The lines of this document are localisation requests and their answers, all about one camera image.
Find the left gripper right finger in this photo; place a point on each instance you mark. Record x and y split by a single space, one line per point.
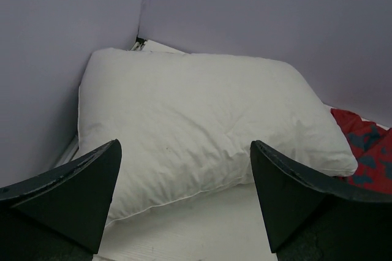
312 216

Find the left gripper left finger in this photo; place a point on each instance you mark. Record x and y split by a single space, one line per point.
60 214

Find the red pillowcase with grey print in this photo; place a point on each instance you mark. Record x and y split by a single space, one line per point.
371 147

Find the white pillow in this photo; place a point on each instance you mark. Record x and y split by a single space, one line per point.
186 121

